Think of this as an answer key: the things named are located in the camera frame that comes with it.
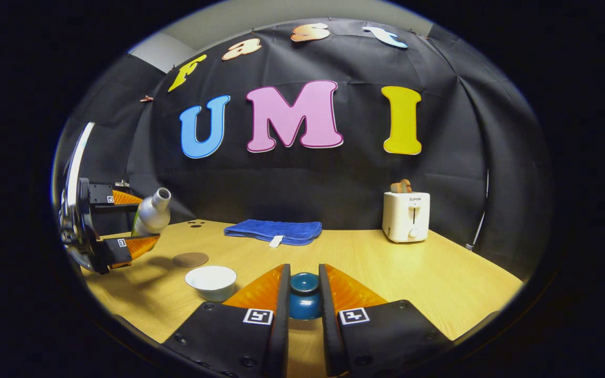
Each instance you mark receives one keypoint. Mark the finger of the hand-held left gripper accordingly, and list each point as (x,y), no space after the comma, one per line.
(100,195)
(111,252)

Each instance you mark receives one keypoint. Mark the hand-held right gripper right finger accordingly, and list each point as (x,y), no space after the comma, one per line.
(329,325)

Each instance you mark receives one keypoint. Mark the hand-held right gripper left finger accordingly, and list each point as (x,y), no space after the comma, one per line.
(281,325)

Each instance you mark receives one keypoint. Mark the teal teacup lid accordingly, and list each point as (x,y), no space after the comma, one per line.
(304,302)

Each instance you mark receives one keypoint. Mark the silver green-label water bottle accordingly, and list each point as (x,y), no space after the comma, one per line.
(150,215)

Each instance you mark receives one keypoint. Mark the round brown coaster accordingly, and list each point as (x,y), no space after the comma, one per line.
(190,260)

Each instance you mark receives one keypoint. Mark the white teacup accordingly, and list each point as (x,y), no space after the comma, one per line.
(210,281)

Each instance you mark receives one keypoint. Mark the blue folded towel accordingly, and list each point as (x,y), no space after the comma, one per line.
(273,230)

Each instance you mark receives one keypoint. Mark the white toaster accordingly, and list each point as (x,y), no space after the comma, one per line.
(405,218)

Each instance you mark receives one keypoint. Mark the black backdrop cloth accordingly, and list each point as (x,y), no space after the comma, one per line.
(334,173)

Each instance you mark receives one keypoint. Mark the bread slice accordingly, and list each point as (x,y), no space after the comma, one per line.
(401,186)

